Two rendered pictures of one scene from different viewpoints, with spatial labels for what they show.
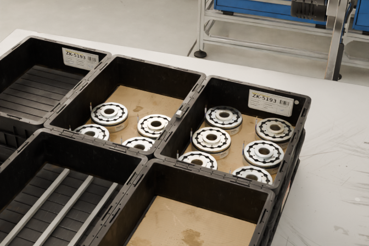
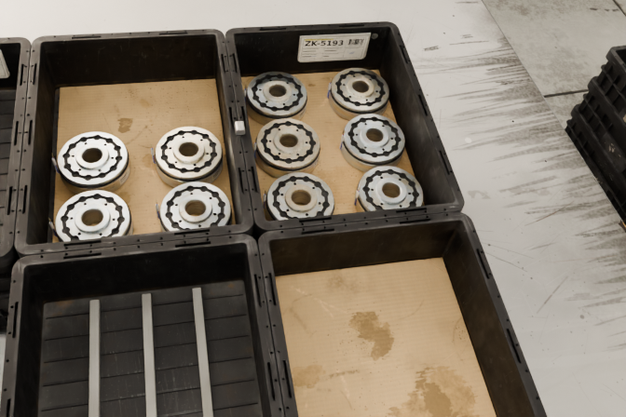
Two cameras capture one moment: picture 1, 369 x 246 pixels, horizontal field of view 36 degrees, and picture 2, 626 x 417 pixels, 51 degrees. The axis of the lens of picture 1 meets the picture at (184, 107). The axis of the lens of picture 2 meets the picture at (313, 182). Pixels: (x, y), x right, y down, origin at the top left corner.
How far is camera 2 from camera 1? 72 cm
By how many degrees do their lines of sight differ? 33
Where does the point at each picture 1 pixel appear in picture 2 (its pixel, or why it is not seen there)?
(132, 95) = (95, 100)
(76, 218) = (178, 386)
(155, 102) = (143, 100)
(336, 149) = not seen: hidden behind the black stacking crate
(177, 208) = (314, 286)
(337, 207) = (455, 163)
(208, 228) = (379, 297)
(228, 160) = (325, 166)
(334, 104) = (354, 0)
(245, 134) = (317, 109)
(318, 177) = not seen: hidden behind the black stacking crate
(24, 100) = not seen: outside the picture
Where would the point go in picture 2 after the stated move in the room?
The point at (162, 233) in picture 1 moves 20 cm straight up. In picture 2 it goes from (326, 341) to (347, 270)
